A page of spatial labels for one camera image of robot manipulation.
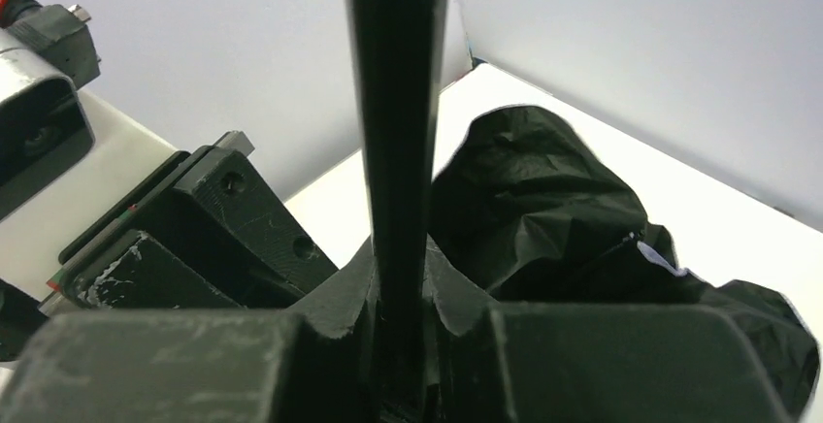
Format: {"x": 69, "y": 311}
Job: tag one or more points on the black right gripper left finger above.
{"x": 154, "y": 346}

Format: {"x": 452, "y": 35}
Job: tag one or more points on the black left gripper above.
{"x": 204, "y": 230}

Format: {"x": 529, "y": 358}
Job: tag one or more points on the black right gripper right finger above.
{"x": 533, "y": 362}

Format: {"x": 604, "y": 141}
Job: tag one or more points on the lilac folding umbrella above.
{"x": 524, "y": 210}

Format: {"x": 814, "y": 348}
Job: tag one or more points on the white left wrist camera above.
{"x": 67, "y": 156}

